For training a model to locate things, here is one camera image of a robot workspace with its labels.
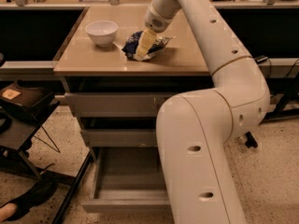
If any black table leg frame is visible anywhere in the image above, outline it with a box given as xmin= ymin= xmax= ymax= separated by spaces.
xmin=244 ymin=68 xmax=299 ymax=149

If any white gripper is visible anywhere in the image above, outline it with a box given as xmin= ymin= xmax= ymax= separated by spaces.
xmin=135 ymin=0 xmax=180 ymax=61

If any black shoe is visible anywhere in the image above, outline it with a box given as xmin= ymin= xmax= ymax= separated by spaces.
xmin=7 ymin=177 xmax=58 ymax=221

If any grey drawer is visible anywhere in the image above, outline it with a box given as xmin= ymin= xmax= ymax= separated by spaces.
xmin=64 ymin=92 xmax=173 ymax=118
xmin=82 ymin=147 xmax=170 ymax=213
xmin=80 ymin=129 xmax=157 ymax=147

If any grey top drawer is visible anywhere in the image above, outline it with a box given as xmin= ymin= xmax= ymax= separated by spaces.
xmin=64 ymin=92 xmax=173 ymax=118

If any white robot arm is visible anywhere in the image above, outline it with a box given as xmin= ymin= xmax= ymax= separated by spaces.
xmin=145 ymin=0 xmax=270 ymax=224

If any blue chip bag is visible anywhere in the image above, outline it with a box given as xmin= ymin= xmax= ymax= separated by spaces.
xmin=122 ymin=30 xmax=171 ymax=62

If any black power adapter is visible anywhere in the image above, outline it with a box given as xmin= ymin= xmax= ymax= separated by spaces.
xmin=254 ymin=55 xmax=268 ymax=63

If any grey middle drawer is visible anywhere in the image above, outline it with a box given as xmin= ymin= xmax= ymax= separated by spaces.
xmin=80 ymin=129 xmax=157 ymax=147

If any white bowl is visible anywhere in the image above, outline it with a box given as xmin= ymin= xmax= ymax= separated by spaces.
xmin=85 ymin=21 xmax=118 ymax=47

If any grey drawer cabinet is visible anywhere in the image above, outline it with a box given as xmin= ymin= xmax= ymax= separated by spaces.
xmin=51 ymin=5 xmax=216 ymax=214

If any black side cart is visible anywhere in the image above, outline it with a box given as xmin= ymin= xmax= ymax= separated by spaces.
xmin=0 ymin=81 xmax=74 ymax=185

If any grey bottom drawer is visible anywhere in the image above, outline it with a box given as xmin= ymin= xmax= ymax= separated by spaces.
xmin=82 ymin=147 xmax=170 ymax=213

